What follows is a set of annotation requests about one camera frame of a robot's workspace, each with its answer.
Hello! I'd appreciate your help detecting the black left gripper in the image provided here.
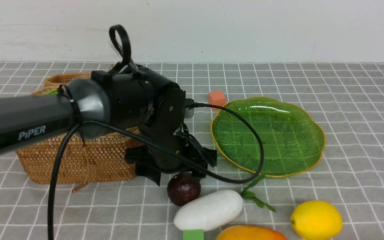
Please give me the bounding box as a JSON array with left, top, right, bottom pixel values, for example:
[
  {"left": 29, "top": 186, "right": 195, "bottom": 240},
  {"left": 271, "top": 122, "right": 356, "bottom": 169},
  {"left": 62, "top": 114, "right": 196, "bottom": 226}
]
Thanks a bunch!
[{"left": 125, "top": 123, "right": 217, "bottom": 186}]

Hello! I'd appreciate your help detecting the dark purple passion fruit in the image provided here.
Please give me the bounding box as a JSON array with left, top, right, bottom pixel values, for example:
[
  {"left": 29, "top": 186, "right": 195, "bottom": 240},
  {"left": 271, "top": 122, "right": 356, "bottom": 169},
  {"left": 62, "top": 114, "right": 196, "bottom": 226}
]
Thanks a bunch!
[{"left": 167, "top": 172, "right": 201, "bottom": 206}]

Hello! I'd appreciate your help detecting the white toy radish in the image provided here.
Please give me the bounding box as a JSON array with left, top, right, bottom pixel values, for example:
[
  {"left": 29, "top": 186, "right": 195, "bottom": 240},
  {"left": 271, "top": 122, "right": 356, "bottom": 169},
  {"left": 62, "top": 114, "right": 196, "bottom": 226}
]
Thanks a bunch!
[{"left": 173, "top": 174, "right": 276, "bottom": 231}]

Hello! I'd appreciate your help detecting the orange toy mango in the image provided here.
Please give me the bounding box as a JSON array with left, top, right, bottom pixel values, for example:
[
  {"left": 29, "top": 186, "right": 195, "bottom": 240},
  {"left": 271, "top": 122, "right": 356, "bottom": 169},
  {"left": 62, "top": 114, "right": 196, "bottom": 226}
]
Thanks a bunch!
[{"left": 215, "top": 225, "right": 287, "bottom": 240}]

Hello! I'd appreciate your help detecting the yellow toy lemon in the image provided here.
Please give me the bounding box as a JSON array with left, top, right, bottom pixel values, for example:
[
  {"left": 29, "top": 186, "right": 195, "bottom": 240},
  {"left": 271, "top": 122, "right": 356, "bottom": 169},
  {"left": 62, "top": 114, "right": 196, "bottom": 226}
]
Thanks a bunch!
[{"left": 290, "top": 200, "right": 343, "bottom": 240}]

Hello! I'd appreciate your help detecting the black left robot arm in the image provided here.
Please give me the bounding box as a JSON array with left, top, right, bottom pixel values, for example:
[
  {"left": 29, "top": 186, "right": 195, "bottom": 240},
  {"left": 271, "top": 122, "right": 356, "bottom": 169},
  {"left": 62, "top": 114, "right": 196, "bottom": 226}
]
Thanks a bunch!
[{"left": 0, "top": 65, "right": 217, "bottom": 183}]

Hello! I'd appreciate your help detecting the green foam cube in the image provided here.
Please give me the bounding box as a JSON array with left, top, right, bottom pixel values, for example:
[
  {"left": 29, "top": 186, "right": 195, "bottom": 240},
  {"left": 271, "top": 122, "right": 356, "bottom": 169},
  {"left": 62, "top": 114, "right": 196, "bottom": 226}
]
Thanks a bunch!
[{"left": 182, "top": 229, "right": 204, "bottom": 240}]

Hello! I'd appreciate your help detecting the woven wicker basket green lining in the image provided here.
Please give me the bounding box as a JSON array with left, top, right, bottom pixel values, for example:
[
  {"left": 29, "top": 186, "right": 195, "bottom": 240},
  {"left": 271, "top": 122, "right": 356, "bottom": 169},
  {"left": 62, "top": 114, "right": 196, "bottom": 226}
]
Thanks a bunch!
[{"left": 15, "top": 87, "right": 146, "bottom": 194}]

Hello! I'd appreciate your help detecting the orange foam cube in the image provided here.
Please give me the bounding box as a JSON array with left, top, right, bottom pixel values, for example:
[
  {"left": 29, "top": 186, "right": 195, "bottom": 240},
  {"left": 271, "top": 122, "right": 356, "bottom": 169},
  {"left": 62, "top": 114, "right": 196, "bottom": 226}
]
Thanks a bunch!
[{"left": 208, "top": 91, "right": 226, "bottom": 107}]

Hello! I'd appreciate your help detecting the green leaf-shaped glass plate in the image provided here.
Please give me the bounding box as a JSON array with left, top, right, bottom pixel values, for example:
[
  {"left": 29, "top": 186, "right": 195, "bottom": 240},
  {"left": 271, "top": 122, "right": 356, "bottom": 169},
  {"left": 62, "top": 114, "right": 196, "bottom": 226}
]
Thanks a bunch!
[{"left": 210, "top": 97, "right": 326, "bottom": 178}]

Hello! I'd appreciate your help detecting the woven wicker basket lid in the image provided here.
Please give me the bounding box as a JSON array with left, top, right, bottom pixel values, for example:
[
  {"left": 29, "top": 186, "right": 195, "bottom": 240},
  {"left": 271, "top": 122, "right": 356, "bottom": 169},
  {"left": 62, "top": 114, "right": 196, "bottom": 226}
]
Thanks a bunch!
[{"left": 44, "top": 70, "right": 92, "bottom": 88}]

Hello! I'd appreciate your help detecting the grey checked tablecloth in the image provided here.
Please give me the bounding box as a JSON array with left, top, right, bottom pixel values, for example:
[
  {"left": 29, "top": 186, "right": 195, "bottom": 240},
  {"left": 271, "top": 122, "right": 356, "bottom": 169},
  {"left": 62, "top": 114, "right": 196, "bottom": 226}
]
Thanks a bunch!
[{"left": 0, "top": 62, "right": 384, "bottom": 240}]

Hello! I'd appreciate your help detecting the black camera cable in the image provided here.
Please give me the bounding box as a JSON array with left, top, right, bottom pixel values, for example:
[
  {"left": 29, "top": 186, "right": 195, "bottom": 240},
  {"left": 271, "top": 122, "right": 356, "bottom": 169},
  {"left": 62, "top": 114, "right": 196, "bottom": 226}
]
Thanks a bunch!
[{"left": 47, "top": 24, "right": 265, "bottom": 240}]

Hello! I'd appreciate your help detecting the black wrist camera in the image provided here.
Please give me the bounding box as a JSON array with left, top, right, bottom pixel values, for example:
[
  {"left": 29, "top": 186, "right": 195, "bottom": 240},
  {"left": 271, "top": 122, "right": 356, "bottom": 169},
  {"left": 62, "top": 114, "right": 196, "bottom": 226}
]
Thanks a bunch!
[{"left": 183, "top": 98, "right": 195, "bottom": 119}]

